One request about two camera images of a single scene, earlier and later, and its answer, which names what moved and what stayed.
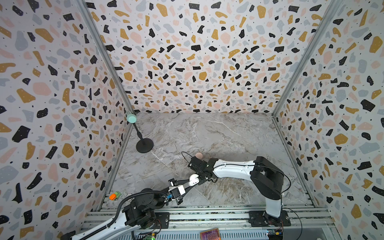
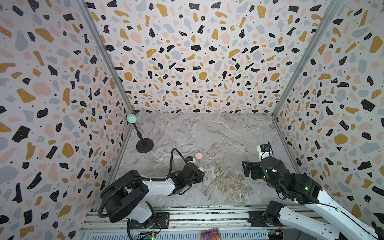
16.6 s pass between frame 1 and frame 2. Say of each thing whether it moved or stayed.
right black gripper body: moved
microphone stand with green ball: stayed
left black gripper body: moved
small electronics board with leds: stayed
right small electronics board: stayed
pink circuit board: stayed
